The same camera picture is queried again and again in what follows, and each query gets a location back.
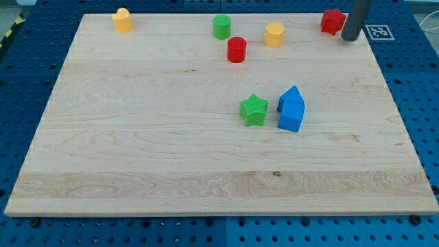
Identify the red cylinder block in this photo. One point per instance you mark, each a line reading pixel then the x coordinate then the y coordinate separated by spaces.
pixel 236 49

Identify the yellow heart block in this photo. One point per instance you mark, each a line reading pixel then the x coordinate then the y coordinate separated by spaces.
pixel 122 20

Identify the green star block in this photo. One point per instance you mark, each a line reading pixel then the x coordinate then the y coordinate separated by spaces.
pixel 253 110

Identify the blue cube block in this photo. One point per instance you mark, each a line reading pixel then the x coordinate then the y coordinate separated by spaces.
pixel 291 115

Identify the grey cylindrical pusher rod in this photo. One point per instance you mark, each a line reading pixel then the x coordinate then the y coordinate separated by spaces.
pixel 356 19

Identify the black bolt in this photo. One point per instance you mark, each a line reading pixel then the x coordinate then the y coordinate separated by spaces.
pixel 34 222
pixel 415 220

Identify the light wooden board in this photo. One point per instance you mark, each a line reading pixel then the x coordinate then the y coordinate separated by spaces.
pixel 147 123

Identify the black bolt right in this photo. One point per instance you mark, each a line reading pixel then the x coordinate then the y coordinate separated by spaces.
pixel 415 220

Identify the red star block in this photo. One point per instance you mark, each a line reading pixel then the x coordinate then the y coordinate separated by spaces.
pixel 332 21

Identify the blue triangle block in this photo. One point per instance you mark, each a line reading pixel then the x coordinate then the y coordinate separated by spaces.
pixel 293 95

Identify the green cylinder block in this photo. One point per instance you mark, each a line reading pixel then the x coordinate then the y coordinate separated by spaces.
pixel 221 26

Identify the black white fiducial marker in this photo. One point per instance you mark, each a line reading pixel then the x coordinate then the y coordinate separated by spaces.
pixel 379 32

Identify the black bolt left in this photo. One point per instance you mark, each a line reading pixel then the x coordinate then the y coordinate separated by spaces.
pixel 34 222

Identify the yellow hexagon block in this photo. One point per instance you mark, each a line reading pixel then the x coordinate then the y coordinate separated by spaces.
pixel 274 35

